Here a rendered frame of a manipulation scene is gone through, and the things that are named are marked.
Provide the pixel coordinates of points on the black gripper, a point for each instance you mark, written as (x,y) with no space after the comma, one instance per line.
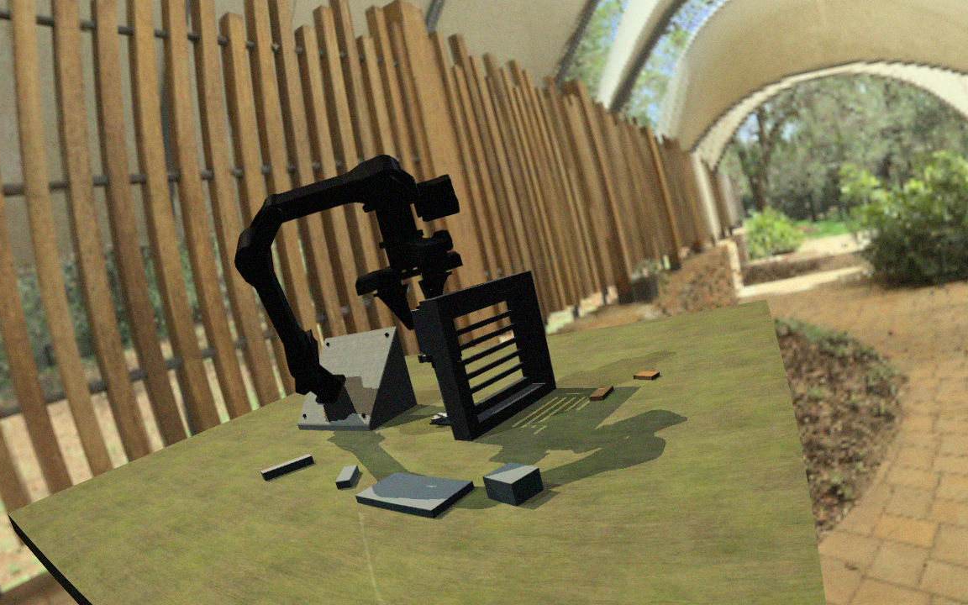
(388,281)

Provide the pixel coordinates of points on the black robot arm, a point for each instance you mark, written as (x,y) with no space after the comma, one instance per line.
(381,185)

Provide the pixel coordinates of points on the dark grey rectangular bar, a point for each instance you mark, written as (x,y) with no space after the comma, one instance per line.
(287,467)

